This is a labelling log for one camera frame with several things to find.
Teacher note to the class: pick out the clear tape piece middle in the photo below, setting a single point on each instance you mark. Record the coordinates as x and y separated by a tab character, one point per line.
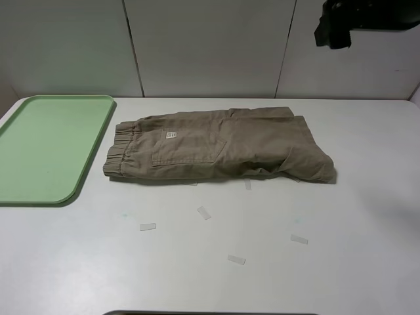
248	184

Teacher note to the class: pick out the clear tape piece lower right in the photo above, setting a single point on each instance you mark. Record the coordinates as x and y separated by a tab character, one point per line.
298	239

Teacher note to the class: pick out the clear tape piece lower left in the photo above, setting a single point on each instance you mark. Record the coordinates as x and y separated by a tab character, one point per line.
146	227

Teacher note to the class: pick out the khaki shorts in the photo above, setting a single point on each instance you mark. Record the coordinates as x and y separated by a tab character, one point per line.
220	144

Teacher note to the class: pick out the clear tape piece bottom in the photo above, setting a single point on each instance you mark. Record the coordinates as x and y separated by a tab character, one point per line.
237	260

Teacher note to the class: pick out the green plastic tray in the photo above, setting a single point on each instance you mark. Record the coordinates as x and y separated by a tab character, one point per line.
46	145

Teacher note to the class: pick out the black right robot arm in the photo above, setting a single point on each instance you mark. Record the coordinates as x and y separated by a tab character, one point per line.
339	18

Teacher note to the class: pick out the clear tape piece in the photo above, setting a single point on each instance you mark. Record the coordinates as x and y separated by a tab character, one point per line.
146	227
204	213
237	260
298	239
248	184

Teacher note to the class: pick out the clear tape piece centre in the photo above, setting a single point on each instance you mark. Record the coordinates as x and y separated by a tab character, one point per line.
204	213

